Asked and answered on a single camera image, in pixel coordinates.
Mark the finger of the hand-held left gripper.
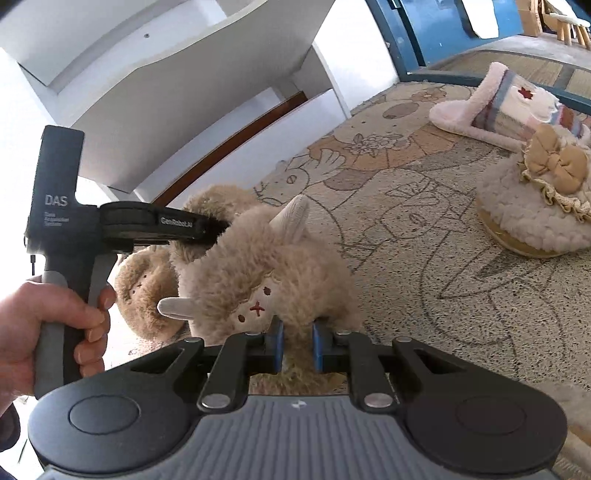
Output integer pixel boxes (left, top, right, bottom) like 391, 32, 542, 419
198, 215, 232, 245

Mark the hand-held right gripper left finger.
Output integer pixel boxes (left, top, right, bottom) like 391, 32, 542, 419
131, 322, 284, 413

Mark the wooden stool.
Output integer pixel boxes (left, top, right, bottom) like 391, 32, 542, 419
547, 11, 591, 49

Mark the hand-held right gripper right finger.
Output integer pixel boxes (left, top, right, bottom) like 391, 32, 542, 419
312, 323, 465, 413

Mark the white shoe cabinet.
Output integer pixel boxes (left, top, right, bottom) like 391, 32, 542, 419
0, 0, 356, 208

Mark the person's left hand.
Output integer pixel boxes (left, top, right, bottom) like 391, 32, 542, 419
0, 281, 116, 416

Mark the white hanging sheet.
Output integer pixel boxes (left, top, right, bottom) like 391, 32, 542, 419
462, 0, 502, 38

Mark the printed cartoon doormat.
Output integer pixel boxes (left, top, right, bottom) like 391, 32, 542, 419
152, 83, 591, 480

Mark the beige sheep plush slipper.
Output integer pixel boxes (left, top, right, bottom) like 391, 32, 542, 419
115, 185, 262, 341
157, 194, 365, 397

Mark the pink plaid plush slipper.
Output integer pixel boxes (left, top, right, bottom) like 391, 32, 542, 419
428, 61, 591, 153

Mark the blue door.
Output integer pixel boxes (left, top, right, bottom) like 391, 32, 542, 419
397, 0, 525, 68
367, 0, 591, 102

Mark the cardboard box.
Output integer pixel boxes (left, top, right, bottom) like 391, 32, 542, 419
515, 0, 546, 35

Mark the woven straw mat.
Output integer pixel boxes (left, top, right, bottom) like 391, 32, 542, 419
434, 48, 591, 100

